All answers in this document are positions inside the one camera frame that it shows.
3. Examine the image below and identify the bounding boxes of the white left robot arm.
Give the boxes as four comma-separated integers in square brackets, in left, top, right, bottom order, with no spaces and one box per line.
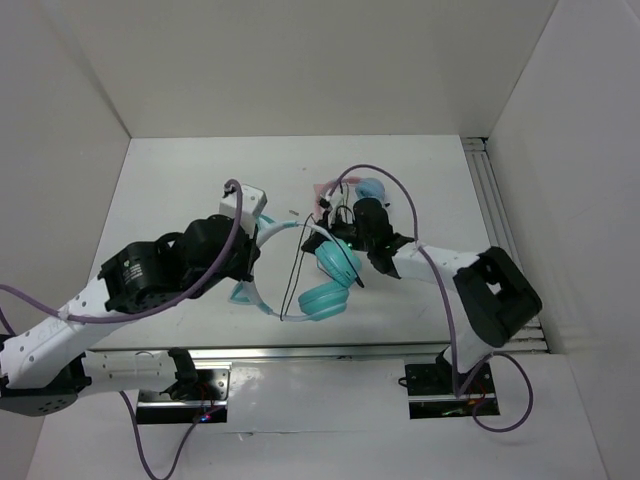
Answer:
[1,214,260,417]

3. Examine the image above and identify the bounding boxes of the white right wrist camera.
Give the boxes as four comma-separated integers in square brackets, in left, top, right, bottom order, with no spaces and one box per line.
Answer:
[314,195,341,225]

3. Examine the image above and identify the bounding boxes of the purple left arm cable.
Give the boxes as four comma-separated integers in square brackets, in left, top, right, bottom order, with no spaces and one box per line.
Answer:
[0,178,246,480]

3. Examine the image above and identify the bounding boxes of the teal cat-ear headphones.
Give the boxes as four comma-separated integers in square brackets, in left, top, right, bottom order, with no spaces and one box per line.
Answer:
[228,213,365,324]

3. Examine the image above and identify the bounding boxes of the aluminium side rail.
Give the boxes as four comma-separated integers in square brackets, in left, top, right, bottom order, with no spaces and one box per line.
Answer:
[461,137,549,354]

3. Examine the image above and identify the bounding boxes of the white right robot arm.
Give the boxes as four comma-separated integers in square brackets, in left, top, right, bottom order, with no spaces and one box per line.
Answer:
[298,198,542,392]

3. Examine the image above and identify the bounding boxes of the aluminium front rail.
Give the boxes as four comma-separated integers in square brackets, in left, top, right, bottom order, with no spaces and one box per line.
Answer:
[84,339,551,366]

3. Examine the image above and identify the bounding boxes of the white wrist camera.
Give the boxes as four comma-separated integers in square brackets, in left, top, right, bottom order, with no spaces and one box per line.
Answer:
[314,195,341,225]
[218,184,267,219]

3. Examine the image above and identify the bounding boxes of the black pink headphone audio cable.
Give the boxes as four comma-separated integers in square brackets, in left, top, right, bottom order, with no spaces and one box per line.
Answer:
[324,179,361,231]

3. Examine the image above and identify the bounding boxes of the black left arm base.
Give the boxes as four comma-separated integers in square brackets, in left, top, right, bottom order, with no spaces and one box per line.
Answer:
[135,348,230,425]

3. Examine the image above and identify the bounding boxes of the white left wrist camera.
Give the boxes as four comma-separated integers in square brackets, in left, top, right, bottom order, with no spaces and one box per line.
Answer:
[218,184,267,219]

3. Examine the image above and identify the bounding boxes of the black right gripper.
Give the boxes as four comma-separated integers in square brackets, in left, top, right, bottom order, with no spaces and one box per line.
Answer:
[301,210,374,260]

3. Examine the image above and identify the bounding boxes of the black teal headphone audio cable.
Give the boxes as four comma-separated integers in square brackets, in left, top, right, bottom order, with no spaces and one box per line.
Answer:
[278,212,366,322]

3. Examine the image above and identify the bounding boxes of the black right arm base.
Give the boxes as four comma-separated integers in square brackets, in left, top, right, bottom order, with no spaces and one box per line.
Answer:
[397,363,500,420]

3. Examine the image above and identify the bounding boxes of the pink blue cat-ear headphones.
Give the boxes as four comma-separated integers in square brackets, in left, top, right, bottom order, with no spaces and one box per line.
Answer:
[313,176,390,216]

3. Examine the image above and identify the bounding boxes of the white front cover plate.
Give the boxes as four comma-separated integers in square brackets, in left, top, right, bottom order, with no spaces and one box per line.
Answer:
[227,360,409,433]

